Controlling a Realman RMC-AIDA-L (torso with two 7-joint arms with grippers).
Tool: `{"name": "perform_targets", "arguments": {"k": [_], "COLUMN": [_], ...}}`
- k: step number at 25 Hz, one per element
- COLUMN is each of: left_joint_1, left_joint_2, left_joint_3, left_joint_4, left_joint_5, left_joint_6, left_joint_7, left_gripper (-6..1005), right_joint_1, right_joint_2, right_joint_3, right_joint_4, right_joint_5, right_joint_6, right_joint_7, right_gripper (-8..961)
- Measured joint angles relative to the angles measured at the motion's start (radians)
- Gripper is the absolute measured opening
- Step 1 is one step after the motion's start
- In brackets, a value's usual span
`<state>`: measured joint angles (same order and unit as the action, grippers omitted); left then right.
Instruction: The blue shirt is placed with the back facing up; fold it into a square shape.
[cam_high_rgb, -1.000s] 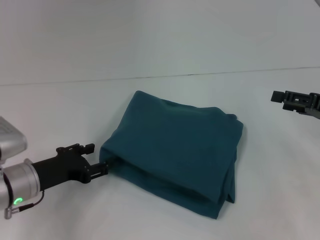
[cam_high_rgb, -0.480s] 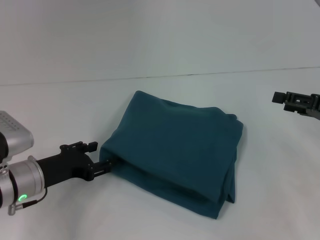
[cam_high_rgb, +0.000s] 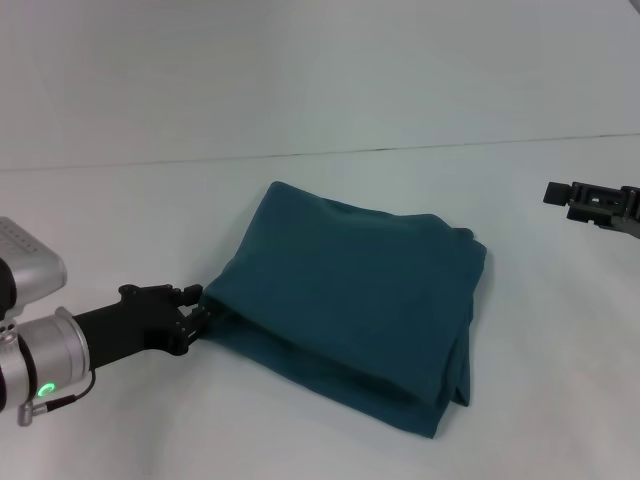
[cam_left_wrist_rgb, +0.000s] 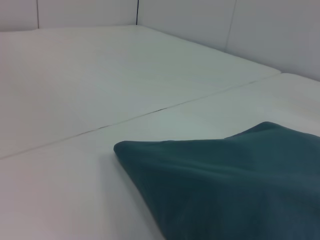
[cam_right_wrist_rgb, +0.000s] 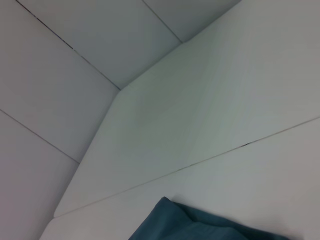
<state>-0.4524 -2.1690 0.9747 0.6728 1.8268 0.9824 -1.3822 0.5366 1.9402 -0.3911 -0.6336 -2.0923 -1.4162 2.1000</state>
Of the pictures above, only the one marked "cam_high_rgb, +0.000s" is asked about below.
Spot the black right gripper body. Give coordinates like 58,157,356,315
564,181,640,239

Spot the teal blue t-shirt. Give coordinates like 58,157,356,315
199,180,494,441

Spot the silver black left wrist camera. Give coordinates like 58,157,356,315
0,216,68,321

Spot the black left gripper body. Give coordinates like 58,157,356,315
72,283,199,374

